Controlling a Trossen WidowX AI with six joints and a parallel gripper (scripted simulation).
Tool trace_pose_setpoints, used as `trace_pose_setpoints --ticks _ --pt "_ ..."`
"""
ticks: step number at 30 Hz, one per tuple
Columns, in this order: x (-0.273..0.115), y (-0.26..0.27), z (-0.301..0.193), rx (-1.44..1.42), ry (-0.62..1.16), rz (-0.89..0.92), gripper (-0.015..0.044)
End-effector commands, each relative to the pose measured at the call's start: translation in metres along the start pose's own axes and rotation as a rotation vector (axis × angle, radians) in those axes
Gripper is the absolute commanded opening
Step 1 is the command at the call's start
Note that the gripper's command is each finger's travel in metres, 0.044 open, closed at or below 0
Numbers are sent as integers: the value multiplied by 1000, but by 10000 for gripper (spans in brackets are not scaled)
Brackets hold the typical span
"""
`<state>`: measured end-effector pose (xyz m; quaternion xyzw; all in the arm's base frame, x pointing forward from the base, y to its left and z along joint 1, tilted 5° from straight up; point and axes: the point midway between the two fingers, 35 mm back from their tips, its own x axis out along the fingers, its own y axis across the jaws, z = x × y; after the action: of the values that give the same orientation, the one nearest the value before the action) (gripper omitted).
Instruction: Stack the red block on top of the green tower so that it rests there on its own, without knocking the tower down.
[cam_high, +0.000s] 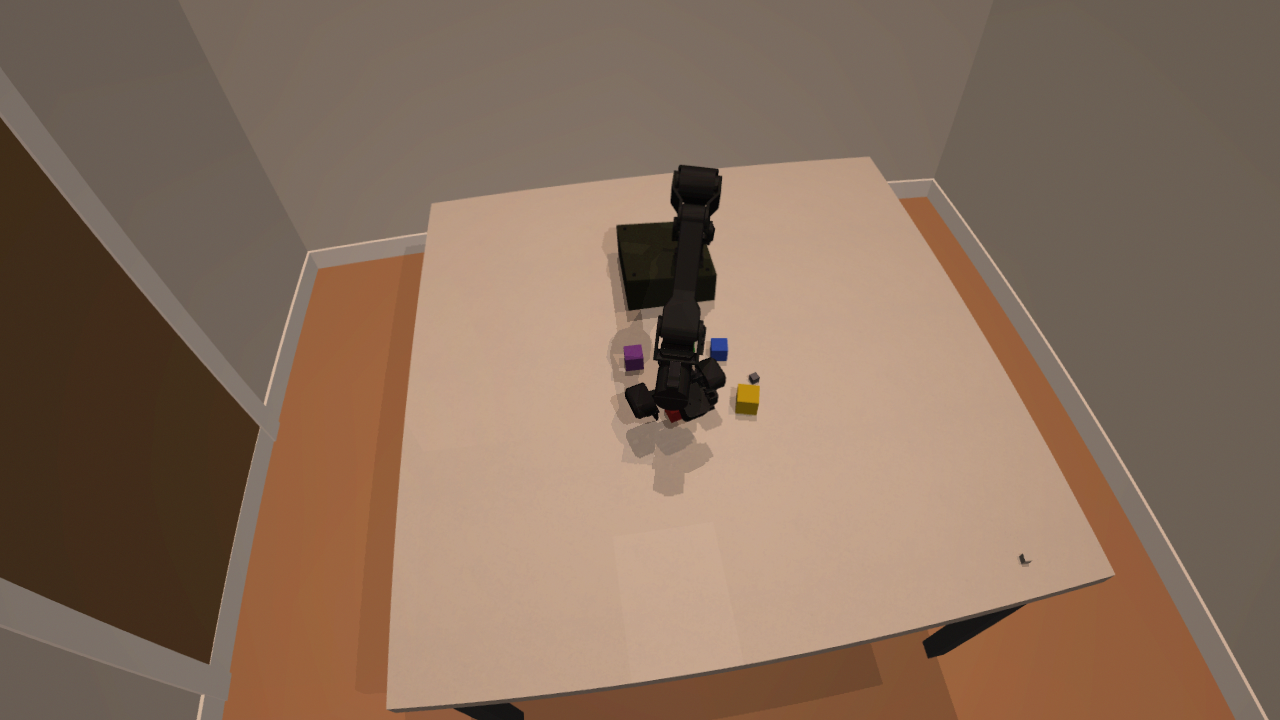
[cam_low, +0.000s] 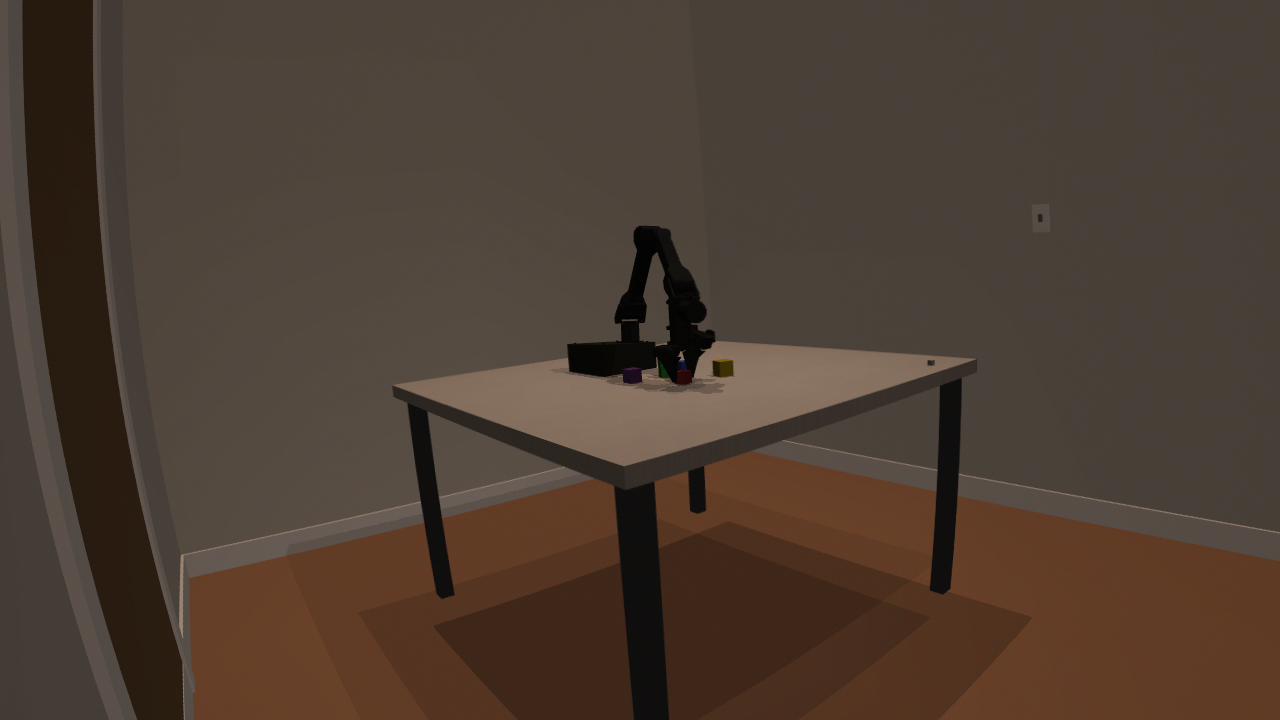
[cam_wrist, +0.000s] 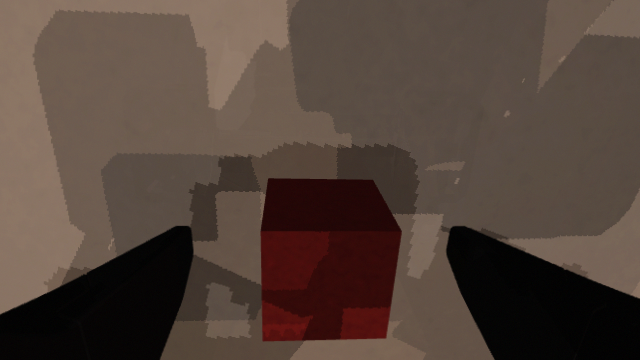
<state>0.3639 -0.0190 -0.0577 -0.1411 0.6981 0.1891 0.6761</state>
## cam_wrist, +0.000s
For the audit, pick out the dark red cube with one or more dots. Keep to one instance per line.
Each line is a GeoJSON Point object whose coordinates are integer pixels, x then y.
{"type": "Point", "coordinates": [329, 254]}

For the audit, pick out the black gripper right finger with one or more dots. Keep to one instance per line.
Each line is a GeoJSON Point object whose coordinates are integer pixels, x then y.
{"type": "Point", "coordinates": [527, 308]}

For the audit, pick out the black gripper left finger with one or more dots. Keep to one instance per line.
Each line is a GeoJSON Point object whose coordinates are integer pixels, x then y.
{"type": "Point", "coordinates": [122, 310]}

